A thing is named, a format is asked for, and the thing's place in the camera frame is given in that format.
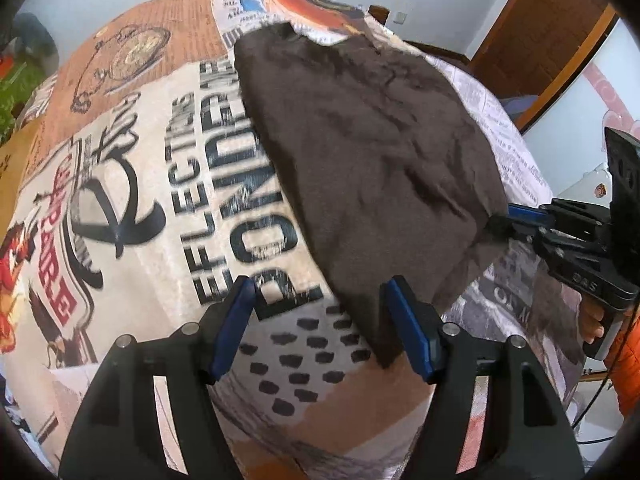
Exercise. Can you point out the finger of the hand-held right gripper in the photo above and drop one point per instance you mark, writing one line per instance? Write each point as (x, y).
(527, 211)
(530, 235)

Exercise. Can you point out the person's right hand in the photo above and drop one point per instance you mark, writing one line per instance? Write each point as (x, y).
(592, 322)

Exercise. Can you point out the orange box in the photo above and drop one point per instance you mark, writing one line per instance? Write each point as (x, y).
(5, 61)

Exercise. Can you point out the blue-grey cloth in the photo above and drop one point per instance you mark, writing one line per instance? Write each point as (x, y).
(517, 105)

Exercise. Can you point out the printed blanket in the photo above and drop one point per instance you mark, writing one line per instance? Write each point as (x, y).
(150, 160)

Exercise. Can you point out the bamboo lap desk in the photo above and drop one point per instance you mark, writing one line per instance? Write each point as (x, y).
(20, 160)

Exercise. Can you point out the wooden bedpost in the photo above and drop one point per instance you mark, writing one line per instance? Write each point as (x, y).
(379, 12)

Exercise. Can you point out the white wall outlet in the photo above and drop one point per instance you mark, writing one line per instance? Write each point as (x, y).
(401, 17)

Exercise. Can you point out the brown T-shirt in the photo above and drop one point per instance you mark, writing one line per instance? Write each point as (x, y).
(375, 160)

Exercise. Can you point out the wooden door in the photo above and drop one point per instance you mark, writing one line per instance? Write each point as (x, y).
(545, 25)

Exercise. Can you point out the green storage bag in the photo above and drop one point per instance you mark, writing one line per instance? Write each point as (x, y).
(10, 97)

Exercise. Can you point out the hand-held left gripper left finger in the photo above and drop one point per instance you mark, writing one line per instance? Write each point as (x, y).
(232, 325)

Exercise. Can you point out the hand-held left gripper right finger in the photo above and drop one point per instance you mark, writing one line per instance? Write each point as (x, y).
(410, 330)

